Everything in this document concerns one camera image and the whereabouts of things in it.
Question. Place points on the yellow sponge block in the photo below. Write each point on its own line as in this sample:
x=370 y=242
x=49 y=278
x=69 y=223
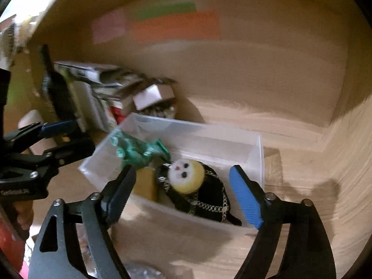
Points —
x=145 y=184

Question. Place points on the green plush toy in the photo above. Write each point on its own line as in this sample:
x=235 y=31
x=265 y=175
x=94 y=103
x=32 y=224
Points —
x=132 y=149

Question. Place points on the small open cardboard box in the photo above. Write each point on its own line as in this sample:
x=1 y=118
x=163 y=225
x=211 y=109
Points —
x=152 y=94

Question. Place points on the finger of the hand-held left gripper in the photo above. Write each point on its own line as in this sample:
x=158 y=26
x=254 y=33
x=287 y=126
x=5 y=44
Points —
x=59 y=127
x=74 y=151

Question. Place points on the green sticky note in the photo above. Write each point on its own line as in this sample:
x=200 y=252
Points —
x=165 y=11

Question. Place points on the yellow-faced black plush doll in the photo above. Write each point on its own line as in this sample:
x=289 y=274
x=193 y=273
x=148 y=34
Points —
x=186 y=175

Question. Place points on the crumpled clear plastic bag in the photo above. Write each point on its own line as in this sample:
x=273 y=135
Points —
x=144 y=272

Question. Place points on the stack of books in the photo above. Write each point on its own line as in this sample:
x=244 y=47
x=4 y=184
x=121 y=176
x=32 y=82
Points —
x=98 y=90

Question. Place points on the dark flat object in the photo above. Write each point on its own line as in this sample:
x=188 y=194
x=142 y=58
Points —
x=58 y=93

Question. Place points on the red object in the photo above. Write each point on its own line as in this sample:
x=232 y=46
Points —
x=11 y=241

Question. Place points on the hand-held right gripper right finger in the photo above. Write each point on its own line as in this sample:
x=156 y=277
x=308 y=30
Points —
x=245 y=197

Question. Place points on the pink sticky note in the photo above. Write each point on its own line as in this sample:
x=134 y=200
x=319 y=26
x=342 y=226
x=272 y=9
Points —
x=109 y=26

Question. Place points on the clear plastic storage box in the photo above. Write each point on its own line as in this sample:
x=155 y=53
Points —
x=209 y=139

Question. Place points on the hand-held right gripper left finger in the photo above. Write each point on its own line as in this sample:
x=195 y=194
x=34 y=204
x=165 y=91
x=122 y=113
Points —
x=118 y=199

